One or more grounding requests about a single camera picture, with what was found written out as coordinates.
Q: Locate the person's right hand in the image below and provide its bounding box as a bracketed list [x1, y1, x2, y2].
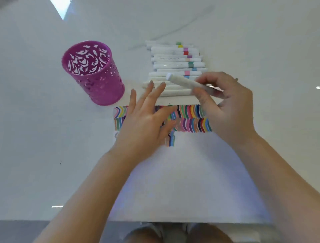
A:
[192, 72, 259, 149]

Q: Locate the person's right leg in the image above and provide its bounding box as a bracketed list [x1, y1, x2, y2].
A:
[190, 223, 233, 243]

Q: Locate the row of white colour-banded markers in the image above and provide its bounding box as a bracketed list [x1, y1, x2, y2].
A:
[142, 40, 208, 97]

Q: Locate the purple perforated pen cup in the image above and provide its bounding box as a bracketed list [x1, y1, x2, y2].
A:
[61, 40, 125, 106]

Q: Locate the person's right forearm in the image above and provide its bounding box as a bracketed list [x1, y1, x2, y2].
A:
[232, 133, 320, 243]

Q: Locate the white paper with coloured strokes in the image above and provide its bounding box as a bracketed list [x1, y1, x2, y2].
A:
[108, 95, 273, 224]

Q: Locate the person's left leg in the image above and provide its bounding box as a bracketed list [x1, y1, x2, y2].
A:
[124, 226, 163, 243]

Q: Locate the person's left hand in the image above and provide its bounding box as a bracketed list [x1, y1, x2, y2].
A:
[107, 80, 178, 167]

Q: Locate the person's leg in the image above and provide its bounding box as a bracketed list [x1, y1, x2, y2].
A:
[124, 226, 163, 243]
[190, 223, 233, 243]

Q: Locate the white marker pen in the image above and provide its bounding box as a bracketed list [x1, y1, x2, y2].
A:
[166, 73, 225, 98]

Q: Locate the person's left forearm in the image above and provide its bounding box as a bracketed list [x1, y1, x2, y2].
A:
[34, 150, 141, 243]

